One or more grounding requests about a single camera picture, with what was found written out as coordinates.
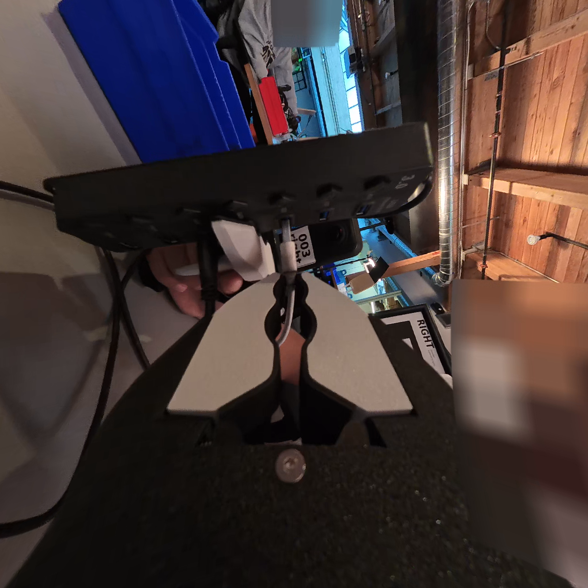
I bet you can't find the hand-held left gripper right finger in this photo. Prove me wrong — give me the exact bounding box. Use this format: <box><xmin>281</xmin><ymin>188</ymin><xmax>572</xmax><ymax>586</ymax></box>
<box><xmin>299</xmin><ymin>271</ymin><xmax>413</xmax><ymax>444</ymax></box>

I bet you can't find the grey desk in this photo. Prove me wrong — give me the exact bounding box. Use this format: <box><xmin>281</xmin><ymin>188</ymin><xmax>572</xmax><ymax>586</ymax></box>
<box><xmin>0</xmin><ymin>0</ymin><xmax>217</xmax><ymax>543</ymax></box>

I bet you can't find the red plastic bin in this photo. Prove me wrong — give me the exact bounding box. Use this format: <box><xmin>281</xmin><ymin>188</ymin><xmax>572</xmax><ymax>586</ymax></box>
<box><xmin>258</xmin><ymin>76</ymin><xmax>291</xmax><ymax>137</ymax></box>

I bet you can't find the white cable with blue ties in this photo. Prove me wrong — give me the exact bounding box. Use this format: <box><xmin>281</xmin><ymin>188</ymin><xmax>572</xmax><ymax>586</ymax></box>
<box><xmin>275</xmin><ymin>218</ymin><xmax>298</xmax><ymax>346</ymax></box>

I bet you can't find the black usb hub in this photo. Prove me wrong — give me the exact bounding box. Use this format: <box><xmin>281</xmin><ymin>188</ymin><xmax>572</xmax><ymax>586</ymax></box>
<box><xmin>43</xmin><ymin>122</ymin><xmax>435</xmax><ymax>252</ymax></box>

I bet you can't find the person's right hand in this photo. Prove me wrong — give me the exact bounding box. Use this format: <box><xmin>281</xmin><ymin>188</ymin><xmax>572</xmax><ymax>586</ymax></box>
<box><xmin>146</xmin><ymin>243</ymin><xmax>245</xmax><ymax>321</ymax></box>

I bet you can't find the silver ventilation duct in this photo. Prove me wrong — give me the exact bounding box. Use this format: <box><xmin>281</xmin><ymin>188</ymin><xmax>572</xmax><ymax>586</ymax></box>
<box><xmin>434</xmin><ymin>0</ymin><xmax>462</xmax><ymax>288</ymax></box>

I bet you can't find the black framed white sign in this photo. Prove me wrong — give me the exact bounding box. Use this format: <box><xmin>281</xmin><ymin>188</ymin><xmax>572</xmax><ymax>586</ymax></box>
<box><xmin>370</xmin><ymin>303</ymin><xmax>453</xmax><ymax>377</ymax></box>

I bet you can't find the blue plastic bin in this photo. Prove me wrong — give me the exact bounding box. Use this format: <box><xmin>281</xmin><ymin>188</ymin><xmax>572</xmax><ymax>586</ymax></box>
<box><xmin>57</xmin><ymin>0</ymin><xmax>256</xmax><ymax>164</ymax></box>

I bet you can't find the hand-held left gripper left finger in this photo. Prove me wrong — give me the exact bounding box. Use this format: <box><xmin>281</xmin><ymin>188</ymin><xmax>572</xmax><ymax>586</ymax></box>
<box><xmin>166</xmin><ymin>273</ymin><xmax>282</xmax><ymax>444</ymax></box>

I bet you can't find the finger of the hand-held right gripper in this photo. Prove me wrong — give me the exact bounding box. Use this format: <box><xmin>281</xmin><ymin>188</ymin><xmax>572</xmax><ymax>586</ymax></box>
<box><xmin>211</xmin><ymin>220</ymin><xmax>277</xmax><ymax>282</ymax></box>

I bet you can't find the black hub tail cable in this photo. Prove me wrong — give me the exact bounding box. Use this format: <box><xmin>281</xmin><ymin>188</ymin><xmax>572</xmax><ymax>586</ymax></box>
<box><xmin>0</xmin><ymin>181</ymin><xmax>121</xmax><ymax>538</ymax></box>

